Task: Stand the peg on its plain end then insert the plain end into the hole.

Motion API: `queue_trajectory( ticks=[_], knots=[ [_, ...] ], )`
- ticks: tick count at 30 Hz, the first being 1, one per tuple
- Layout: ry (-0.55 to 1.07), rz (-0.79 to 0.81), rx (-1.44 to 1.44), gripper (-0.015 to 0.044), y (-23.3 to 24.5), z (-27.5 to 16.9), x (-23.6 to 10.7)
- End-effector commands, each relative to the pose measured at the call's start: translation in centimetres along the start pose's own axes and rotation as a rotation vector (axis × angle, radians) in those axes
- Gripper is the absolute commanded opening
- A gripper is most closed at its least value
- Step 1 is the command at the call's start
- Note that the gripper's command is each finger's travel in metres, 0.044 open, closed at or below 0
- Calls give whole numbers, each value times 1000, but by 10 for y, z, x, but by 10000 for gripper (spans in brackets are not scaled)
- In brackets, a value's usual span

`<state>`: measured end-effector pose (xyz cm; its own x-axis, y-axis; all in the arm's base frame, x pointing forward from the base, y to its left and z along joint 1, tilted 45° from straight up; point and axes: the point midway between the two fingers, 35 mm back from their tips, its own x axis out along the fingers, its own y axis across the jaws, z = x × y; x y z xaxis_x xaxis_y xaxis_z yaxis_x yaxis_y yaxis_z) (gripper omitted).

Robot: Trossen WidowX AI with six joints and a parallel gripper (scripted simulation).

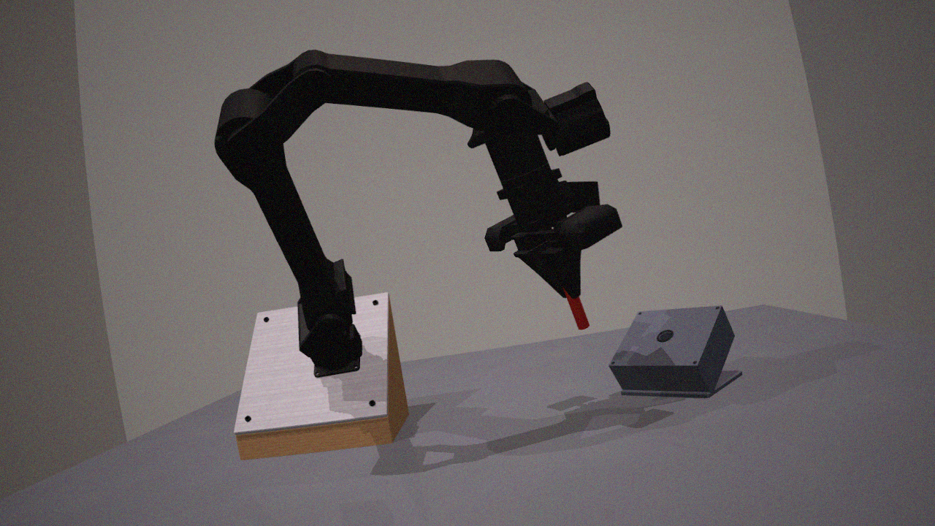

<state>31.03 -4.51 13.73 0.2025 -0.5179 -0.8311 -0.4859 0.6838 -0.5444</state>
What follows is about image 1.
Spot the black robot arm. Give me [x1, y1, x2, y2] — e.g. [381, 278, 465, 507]
[215, 50, 610, 378]

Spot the grey sloped panel with hole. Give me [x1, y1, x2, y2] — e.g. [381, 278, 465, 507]
[608, 306, 742, 398]

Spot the red peg with white band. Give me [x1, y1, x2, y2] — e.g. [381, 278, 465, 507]
[563, 288, 589, 330]

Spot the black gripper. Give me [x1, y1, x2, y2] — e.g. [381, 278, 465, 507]
[484, 162, 622, 299]

